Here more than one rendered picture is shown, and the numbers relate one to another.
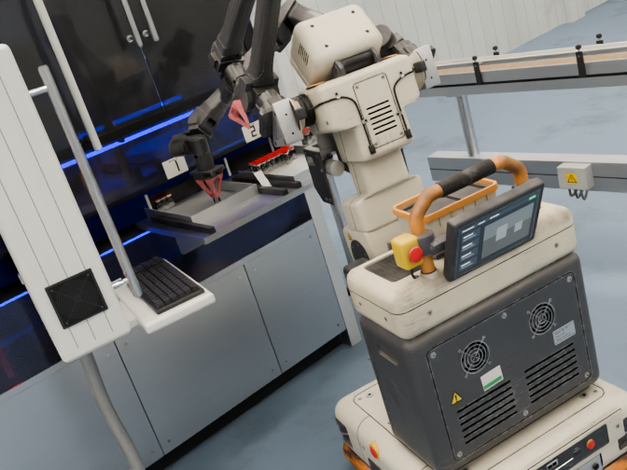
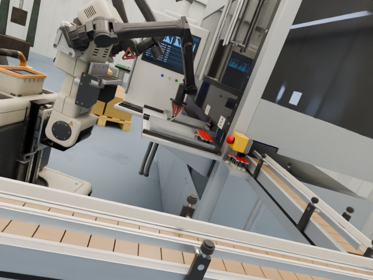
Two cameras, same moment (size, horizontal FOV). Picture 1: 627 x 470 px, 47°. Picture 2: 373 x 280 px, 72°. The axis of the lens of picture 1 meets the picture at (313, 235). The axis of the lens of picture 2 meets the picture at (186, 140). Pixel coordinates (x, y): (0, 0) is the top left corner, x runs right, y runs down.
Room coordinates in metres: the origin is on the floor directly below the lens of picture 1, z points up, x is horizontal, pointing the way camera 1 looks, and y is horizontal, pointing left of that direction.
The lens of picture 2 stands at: (2.96, -1.27, 1.22)
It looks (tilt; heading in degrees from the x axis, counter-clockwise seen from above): 14 degrees down; 109
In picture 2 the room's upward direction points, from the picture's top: 20 degrees clockwise
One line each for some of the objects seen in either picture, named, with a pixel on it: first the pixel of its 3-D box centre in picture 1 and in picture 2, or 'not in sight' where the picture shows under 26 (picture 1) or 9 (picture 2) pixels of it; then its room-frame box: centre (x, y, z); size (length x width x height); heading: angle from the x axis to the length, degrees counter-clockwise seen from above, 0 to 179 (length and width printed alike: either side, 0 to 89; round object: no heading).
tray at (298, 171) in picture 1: (294, 163); (180, 132); (2.47, -0.01, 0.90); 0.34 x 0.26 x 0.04; 33
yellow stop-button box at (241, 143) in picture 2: not in sight; (240, 142); (2.79, -0.10, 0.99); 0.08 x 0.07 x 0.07; 33
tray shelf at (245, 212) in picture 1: (253, 189); (181, 130); (2.40, 0.15, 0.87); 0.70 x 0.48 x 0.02; 123
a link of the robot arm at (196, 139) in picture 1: (197, 145); (183, 89); (2.28, 0.27, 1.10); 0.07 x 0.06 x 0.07; 61
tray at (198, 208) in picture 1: (200, 200); (188, 123); (2.37, 0.33, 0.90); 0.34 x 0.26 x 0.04; 33
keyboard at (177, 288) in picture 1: (159, 282); (145, 111); (1.95, 0.46, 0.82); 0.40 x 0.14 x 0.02; 23
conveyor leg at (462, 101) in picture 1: (478, 173); not in sight; (3.03, -0.78, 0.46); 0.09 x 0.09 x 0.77; 33
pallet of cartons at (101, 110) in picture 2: not in sight; (102, 90); (-0.01, 2.27, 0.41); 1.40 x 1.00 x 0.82; 134
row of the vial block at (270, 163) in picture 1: (276, 160); (198, 136); (2.56, 0.05, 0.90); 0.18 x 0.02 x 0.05; 123
